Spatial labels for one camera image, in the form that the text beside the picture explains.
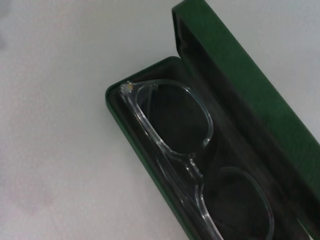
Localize green glasses case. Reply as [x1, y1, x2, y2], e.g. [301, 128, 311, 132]
[104, 0, 320, 240]

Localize clear plastic glasses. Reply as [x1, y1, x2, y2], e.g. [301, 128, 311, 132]
[119, 79, 276, 240]

